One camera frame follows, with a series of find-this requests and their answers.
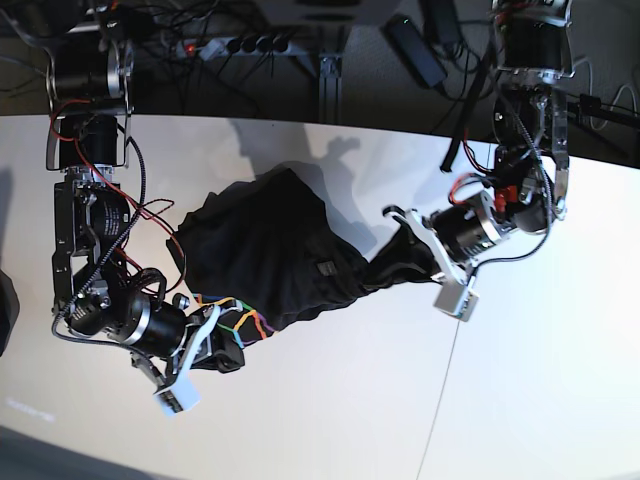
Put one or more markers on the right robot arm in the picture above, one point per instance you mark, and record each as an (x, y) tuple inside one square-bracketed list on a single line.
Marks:
[(100, 297)]

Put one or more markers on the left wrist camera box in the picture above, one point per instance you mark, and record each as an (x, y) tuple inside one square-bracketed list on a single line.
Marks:
[(456, 300)]

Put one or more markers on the dark grey T-shirt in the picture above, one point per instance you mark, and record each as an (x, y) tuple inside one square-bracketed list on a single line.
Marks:
[(268, 244)]

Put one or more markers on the grey power strip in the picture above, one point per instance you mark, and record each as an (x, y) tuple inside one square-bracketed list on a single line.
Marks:
[(228, 46)]

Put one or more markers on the black object at left edge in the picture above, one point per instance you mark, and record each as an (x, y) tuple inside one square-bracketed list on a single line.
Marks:
[(10, 309)]

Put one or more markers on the black power adapter brick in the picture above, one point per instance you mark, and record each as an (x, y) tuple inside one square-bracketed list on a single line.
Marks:
[(415, 54)]

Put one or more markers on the black tripod stand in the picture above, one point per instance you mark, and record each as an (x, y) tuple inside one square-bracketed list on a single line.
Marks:
[(589, 106)]

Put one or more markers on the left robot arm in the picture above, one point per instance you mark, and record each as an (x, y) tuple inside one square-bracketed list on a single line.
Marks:
[(525, 188)]

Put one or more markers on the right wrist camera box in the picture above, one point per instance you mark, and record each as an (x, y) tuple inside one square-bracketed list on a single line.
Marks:
[(180, 396)]

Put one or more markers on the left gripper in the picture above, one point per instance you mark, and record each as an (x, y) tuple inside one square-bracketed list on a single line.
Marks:
[(445, 242)]

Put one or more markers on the aluminium frame post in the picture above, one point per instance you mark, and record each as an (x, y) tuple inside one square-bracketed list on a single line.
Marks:
[(320, 59)]

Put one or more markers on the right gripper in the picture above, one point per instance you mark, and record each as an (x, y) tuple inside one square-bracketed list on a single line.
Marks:
[(168, 341)]

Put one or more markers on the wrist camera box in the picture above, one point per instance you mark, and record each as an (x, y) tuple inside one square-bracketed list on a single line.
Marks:
[(456, 300), (180, 396)]

